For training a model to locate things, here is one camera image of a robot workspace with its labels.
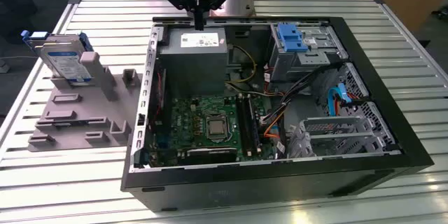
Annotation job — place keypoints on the hard disk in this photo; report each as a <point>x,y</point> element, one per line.
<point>66,64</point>

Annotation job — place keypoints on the silver disk bay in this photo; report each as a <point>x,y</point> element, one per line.
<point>336,121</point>

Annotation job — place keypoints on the blue drive latch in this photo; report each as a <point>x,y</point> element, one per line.
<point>292,37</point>

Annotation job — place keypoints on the grey power supply unit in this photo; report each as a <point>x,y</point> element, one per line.
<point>192,72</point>

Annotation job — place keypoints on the grey optical drive cage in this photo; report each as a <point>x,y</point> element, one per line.
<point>308,64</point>

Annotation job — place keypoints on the CPU socket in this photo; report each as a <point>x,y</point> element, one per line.
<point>216,117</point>

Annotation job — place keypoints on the green motherboard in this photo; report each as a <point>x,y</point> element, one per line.
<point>185,119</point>

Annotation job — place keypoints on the black RAM stick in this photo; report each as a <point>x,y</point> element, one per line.
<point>241,124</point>

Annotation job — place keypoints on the silver CPU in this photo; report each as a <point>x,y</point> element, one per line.
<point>217,127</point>

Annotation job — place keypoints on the small grey object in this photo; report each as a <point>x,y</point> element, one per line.
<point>2,66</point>

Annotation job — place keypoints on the spare RAM stick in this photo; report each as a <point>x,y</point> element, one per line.
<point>69,123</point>

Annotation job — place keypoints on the grey parts rack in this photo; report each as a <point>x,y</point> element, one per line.
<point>80,129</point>

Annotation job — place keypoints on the black graphics card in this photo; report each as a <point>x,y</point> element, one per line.
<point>209,154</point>

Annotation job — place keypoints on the black PC case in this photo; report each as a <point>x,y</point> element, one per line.
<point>244,190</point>

